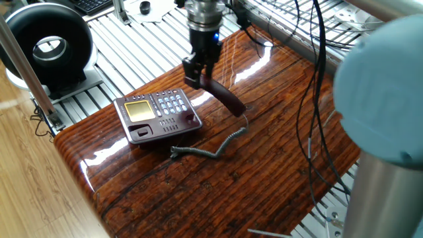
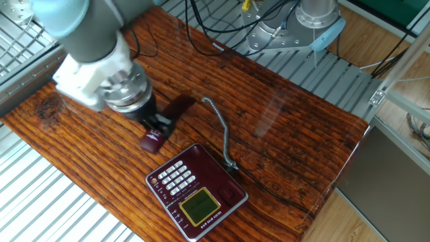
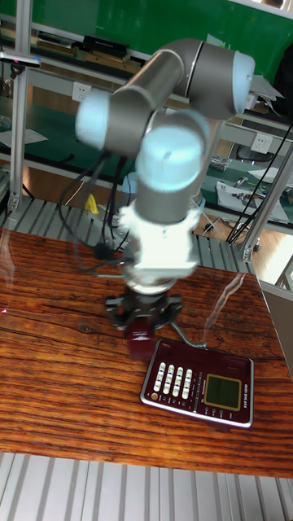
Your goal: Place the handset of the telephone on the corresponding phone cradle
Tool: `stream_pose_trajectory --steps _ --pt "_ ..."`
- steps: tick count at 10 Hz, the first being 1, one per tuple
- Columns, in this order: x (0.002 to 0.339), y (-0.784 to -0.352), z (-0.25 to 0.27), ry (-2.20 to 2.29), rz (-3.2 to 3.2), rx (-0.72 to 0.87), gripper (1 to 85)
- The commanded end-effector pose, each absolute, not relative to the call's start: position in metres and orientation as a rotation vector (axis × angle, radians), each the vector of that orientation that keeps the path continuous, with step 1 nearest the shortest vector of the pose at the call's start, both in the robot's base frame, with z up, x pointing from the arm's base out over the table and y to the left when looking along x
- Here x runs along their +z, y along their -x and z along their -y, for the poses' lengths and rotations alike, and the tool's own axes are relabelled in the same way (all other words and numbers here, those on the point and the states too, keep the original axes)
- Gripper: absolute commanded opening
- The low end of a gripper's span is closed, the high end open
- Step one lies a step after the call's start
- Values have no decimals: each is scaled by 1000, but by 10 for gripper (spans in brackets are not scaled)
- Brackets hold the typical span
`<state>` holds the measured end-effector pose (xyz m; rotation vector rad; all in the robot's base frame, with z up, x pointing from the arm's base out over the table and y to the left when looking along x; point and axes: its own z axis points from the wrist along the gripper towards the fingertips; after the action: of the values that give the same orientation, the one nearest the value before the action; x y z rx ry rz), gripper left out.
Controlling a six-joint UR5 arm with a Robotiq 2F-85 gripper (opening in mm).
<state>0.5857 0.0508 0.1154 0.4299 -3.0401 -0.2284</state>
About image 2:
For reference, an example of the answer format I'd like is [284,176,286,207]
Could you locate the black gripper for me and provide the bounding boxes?
[127,92,176,140]

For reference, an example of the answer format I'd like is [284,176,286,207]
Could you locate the dark red telephone handset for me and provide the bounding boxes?
[139,95,196,155]

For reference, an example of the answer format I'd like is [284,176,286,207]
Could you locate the dark red telephone base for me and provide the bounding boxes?
[144,143,249,242]

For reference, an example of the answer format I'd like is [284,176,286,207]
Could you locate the silver robot mounting plate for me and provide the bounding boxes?
[247,0,337,54]

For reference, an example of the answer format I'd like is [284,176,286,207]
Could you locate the silver round metal plate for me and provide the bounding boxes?
[0,0,34,25]

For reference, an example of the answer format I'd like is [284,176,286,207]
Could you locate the grey flat panel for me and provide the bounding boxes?
[335,126,430,242]

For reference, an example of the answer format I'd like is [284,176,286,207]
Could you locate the silver coiled telephone cord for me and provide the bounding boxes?
[201,96,239,171]

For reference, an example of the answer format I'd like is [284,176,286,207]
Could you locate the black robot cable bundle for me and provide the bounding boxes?
[129,0,303,58]

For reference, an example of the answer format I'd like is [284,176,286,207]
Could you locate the grey aluminium side rail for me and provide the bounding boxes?
[0,43,67,117]

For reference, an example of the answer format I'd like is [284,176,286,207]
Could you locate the silver corner bracket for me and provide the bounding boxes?
[368,89,386,108]

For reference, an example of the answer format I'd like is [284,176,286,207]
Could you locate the black floor cables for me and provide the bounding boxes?
[371,30,421,80]

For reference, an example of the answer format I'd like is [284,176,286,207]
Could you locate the aluminium frame beam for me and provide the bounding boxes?
[369,19,430,126]

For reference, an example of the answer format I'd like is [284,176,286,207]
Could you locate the grey cable bundle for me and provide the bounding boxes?
[405,107,430,151]

